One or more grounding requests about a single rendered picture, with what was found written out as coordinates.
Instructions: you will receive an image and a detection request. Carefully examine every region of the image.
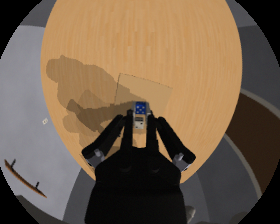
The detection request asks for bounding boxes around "blue die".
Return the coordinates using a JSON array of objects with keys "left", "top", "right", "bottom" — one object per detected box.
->
[{"left": 136, "top": 102, "right": 146, "bottom": 115}]

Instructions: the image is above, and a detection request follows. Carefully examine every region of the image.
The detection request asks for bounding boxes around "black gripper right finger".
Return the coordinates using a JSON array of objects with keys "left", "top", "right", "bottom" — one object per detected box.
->
[{"left": 146, "top": 102, "right": 196, "bottom": 174}]

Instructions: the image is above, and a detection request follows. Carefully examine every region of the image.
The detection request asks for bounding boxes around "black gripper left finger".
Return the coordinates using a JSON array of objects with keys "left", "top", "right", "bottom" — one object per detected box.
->
[{"left": 81, "top": 101, "right": 136, "bottom": 172}]

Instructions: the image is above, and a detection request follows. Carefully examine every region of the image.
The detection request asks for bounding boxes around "beige die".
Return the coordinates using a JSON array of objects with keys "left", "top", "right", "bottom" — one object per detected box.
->
[{"left": 134, "top": 117, "right": 144, "bottom": 129}]

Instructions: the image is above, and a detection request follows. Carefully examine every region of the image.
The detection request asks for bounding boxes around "tan square mat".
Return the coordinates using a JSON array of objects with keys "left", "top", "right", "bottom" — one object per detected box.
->
[{"left": 112, "top": 73, "right": 173, "bottom": 120}]

